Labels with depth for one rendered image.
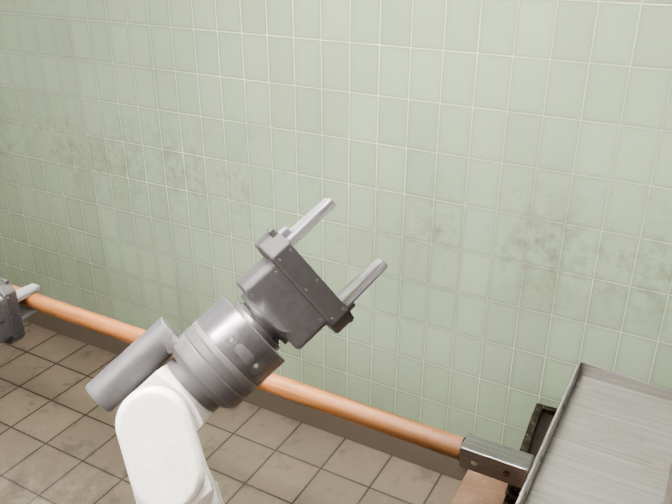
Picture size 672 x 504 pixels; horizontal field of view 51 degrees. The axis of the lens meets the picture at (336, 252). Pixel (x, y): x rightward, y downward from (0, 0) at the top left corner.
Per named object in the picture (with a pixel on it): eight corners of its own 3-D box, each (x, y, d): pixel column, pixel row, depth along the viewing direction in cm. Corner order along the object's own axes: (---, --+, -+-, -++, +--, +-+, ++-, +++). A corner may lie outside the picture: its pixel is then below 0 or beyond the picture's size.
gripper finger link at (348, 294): (375, 257, 73) (332, 298, 72) (385, 260, 70) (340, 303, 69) (384, 268, 74) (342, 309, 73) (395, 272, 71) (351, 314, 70)
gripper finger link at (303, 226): (338, 204, 68) (291, 247, 67) (329, 203, 71) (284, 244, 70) (328, 192, 68) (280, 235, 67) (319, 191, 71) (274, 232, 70)
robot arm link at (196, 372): (254, 394, 64) (159, 484, 62) (256, 383, 74) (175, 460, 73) (169, 302, 64) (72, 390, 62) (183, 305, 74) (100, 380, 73)
